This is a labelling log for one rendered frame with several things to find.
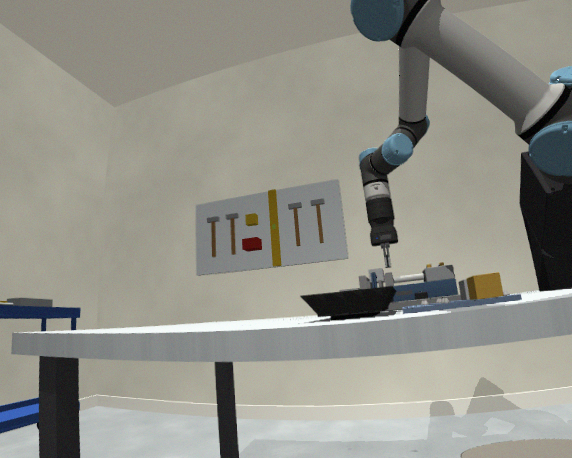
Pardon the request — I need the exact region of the yellow rectangular block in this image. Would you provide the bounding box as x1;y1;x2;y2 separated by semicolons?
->
467;272;504;300

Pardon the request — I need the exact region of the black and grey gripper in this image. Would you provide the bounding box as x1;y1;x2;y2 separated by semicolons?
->
363;182;398;268

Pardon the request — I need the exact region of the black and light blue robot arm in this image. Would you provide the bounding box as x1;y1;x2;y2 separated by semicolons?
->
350;0;572;188

